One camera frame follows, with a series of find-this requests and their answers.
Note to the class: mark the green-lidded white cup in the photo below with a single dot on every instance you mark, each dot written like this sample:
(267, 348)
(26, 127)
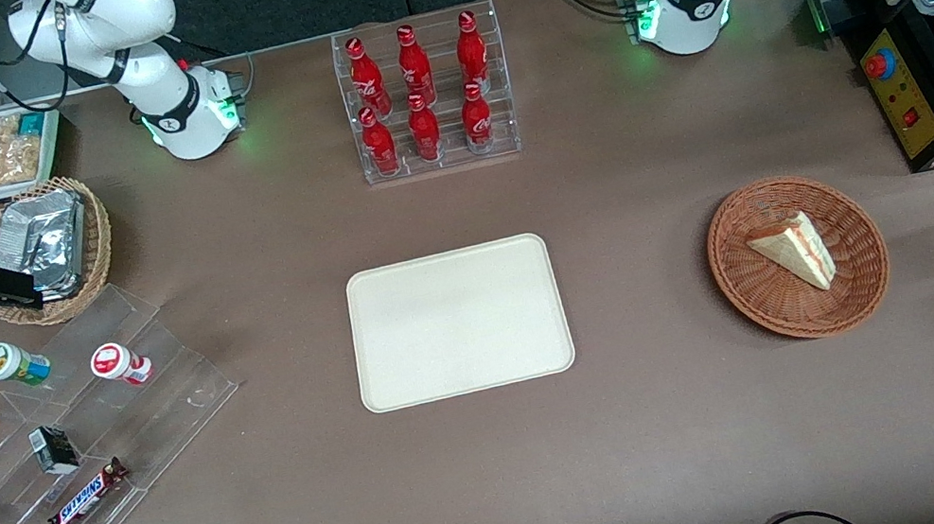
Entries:
(9, 364)

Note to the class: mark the tan wicker basket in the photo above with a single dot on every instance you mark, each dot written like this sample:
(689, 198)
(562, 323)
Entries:
(99, 260)

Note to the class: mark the silver foil packet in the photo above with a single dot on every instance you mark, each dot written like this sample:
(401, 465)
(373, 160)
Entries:
(41, 241)

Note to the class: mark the clear acrylic bottle rack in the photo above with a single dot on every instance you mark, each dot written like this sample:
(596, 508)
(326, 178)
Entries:
(457, 160)

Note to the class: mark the Snickers chocolate bar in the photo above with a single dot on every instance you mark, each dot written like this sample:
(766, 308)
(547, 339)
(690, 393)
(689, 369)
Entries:
(84, 499)

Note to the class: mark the triangular white bread sandwich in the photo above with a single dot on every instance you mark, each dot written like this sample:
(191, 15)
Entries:
(797, 252)

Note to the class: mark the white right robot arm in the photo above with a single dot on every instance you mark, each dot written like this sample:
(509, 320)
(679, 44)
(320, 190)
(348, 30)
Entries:
(156, 77)

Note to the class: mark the red cola bottle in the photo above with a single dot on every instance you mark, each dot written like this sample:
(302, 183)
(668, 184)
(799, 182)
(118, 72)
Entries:
(478, 121)
(367, 78)
(472, 55)
(425, 130)
(381, 147)
(416, 69)

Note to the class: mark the teal snack pack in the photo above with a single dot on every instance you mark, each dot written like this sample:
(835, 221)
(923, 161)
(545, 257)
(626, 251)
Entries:
(32, 123)

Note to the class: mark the round brown wicker basket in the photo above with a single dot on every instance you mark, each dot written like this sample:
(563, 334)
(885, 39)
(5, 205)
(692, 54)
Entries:
(772, 299)

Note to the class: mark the red-lidded white bottle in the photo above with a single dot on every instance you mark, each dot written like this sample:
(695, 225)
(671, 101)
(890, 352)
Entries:
(115, 362)

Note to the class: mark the cream plastic tray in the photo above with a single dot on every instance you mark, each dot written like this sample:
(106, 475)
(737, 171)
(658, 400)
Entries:
(458, 321)

